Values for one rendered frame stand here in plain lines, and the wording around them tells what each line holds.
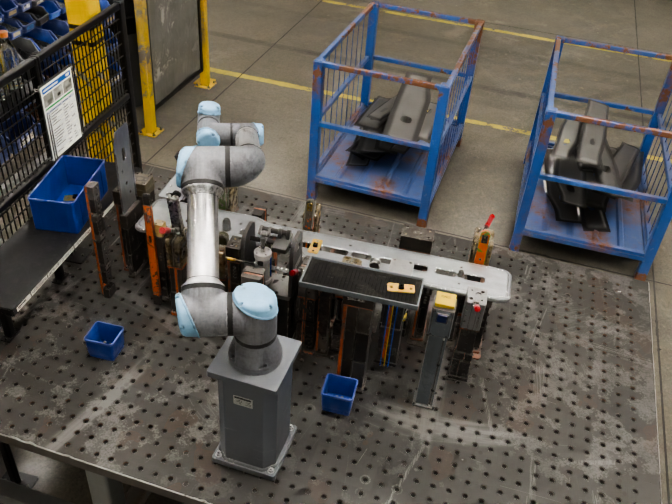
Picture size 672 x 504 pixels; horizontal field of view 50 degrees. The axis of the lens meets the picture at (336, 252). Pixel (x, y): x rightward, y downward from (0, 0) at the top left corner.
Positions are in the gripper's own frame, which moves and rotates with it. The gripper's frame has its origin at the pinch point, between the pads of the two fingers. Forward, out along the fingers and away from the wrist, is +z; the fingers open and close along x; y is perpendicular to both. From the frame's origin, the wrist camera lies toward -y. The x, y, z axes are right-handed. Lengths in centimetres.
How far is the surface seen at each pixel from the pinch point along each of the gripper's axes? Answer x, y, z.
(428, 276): -9, 89, 2
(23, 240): -38, -48, 14
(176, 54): 267, -121, 83
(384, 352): -26, 82, 28
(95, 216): -23.0, -28.8, 7.0
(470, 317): -26, 106, 1
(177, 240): -23.6, 2.2, 6.5
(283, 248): -30, 41, -8
